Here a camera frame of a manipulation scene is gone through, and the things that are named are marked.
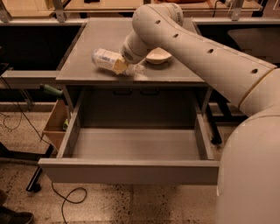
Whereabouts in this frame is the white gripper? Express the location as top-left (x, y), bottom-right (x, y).
top-left (112, 31), bottom-right (148, 74)

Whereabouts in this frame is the blue label plastic bottle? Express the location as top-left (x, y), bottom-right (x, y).
top-left (92, 48), bottom-right (144, 75)

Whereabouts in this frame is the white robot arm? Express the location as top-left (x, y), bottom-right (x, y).
top-left (121, 3), bottom-right (280, 224)

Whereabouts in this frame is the grey cabinet counter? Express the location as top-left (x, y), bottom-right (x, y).
top-left (57, 18), bottom-right (212, 120)

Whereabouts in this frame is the grey open drawer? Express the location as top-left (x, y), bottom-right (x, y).
top-left (38, 88), bottom-right (219, 185)

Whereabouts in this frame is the white paper bowl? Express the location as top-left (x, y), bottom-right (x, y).
top-left (145, 47), bottom-right (171, 65)

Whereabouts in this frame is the brown cardboard box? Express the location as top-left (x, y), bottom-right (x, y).
top-left (42, 100), bottom-right (67, 150)

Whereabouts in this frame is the black table leg with caster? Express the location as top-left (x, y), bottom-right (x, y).
top-left (25, 143), bottom-right (55, 193)

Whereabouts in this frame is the dark shoe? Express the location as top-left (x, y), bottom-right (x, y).
top-left (0, 206), bottom-right (33, 224)

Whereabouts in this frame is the green handled tool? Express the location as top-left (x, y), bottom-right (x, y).
top-left (40, 84), bottom-right (63, 98)

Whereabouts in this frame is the black floor cable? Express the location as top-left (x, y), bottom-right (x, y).
top-left (51, 181), bottom-right (88, 224)

